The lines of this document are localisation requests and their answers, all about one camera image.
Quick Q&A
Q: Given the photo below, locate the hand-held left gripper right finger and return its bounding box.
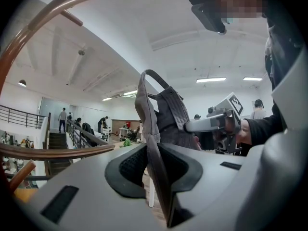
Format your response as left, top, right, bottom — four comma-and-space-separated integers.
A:
158, 143, 246, 231

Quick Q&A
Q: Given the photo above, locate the black balcony railing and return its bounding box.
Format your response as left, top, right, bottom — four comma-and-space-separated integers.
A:
0, 104, 46, 129

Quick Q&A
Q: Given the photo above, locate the person's black hooded top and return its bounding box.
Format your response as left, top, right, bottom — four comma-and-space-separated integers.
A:
263, 15, 304, 129

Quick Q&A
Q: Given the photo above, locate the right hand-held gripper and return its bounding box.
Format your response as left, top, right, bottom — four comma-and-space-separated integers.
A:
184, 92, 244, 155

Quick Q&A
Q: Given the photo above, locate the brown wooden coat rack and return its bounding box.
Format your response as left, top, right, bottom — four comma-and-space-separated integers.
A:
0, 0, 99, 197

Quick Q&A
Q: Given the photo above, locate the person's face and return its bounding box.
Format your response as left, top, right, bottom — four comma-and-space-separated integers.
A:
216, 0, 268, 19

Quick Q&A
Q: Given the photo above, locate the person's right forearm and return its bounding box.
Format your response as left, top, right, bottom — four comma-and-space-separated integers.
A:
237, 118, 288, 151

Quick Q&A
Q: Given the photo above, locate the chair with black jacket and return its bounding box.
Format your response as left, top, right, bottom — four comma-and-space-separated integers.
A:
81, 122, 97, 141

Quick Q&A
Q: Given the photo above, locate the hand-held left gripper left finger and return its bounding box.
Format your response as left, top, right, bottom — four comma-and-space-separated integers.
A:
24, 143, 167, 231

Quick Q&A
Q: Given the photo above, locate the grey baseball cap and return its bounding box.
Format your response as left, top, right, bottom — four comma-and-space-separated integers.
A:
134, 69, 202, 228

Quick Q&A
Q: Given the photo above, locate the wooden table with white legs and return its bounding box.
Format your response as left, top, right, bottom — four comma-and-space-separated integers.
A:
13, 188, 40, 204

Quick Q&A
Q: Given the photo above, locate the black head-worn camera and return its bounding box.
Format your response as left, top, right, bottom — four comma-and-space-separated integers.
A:
182, 0, 227, 35

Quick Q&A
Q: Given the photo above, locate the staircase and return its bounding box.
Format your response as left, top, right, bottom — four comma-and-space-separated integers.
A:
48, 132, 73, 175

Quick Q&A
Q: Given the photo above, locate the black railing with wooden handrail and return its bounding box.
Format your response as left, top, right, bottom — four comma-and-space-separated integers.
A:
0, 119, 116, 181

